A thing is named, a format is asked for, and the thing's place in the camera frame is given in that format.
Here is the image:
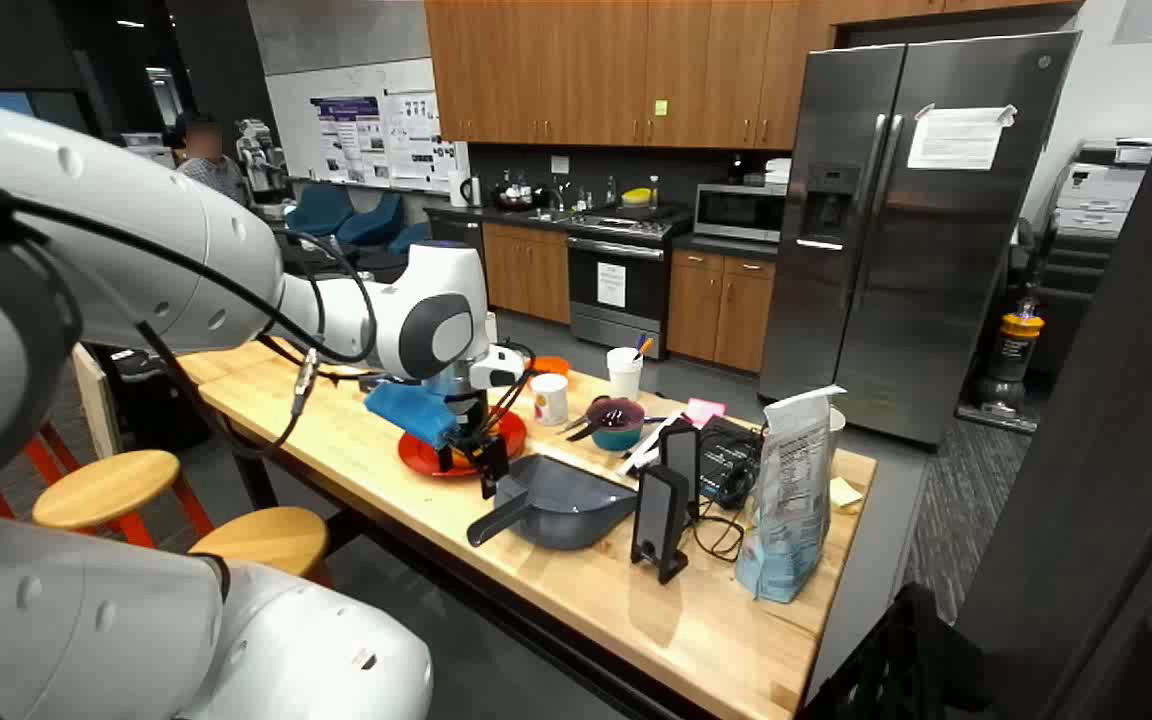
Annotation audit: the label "black oven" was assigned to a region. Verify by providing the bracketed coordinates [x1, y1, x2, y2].
[563, 217, 677, 355]

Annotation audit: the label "yellow black vacuum cleaner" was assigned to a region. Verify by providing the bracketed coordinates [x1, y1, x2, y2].
[990, 298, 1048, 415]

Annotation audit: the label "black electronics box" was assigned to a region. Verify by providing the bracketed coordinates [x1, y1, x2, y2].
[701, 415, 769, 512]

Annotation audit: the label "dark shelving unit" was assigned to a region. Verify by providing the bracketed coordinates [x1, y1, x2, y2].
[954, 25, 1152, 720]

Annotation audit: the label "silver microwave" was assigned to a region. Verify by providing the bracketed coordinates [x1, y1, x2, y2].
[688, 180, 789, 248]

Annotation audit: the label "white paper notice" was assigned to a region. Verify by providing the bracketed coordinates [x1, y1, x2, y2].
[905, 105, 1018, 178]

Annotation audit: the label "whiteboard with posters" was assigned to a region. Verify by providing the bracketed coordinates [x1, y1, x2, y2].
[263, 55, 471, 196]

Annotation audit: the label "pink sticky note pad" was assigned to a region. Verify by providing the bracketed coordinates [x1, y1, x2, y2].
[681, 397, 728, 432]

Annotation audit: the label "white mug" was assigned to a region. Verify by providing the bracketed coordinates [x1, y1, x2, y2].
[528, 374, 575, 432]

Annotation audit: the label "white paper cup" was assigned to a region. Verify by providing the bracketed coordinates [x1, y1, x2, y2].
[604, 336, 657, 401]

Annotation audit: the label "dark haired person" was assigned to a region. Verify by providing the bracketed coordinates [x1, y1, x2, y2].
[170, 118, 248, 204]

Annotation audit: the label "black tablet stand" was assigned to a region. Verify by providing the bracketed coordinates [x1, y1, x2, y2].
[657, 415, 707, 525]
[630, 465, 696, 590]

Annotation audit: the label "white printed sign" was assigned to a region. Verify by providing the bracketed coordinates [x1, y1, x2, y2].
[594, 259, 634, 313]

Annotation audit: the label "stainless steel refrigerator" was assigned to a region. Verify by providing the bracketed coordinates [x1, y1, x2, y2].
[756, 29, 1083, 450]

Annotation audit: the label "black table cable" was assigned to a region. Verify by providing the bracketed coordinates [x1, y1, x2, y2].
[688, 512, 753, 570]

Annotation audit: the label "wooden upper cabinets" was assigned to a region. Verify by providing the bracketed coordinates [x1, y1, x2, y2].
[419, 0, 1089, 153]

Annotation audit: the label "black chair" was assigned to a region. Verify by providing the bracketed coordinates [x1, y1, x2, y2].
[802, 580, 993, 720]

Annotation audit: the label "blue chair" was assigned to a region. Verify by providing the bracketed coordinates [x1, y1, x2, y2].
[283, 180, 432, 259]

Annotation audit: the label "silver kettle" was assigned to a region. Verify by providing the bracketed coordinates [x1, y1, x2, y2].
[494, 172, 542, 217]

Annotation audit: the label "wooden lower cabinet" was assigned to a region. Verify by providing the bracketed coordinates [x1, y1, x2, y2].
[482, 220, 575, 330]
[664, 243, 782, 375]

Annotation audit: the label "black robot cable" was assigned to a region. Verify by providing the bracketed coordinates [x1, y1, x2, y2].
[0, 178, 384, 452]

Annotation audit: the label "yellow bowl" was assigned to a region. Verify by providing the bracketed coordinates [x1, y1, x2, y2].
[617, 180, 664, 217]

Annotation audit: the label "red plate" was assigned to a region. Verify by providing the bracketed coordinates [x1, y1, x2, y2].
[397, 408, 533, 485]

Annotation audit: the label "teal bowl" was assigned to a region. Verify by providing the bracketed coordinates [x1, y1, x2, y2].
[585, 397, 648, 456]

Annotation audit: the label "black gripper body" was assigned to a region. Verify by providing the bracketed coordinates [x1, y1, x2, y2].
[449, 384, 508, 452]

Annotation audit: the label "clear plastic bag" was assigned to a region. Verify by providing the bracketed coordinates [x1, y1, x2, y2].
[733, 384, 850, 609]

